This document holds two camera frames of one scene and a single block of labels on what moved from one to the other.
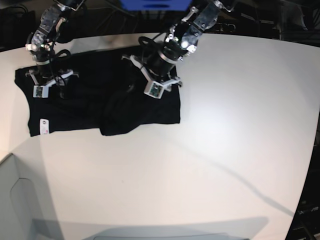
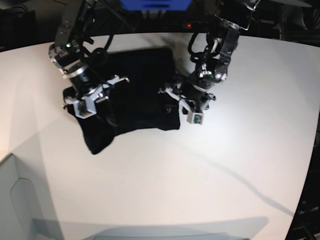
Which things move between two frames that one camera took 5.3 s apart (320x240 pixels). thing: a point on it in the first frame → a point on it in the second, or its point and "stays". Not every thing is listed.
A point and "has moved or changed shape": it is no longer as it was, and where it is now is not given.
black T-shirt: (107, 96) has moved or changed shape
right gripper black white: (157, 68) → (193, 97)
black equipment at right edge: (306, 226) stays
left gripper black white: (44, 76) → (87, 92)
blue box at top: (156, 5) stays
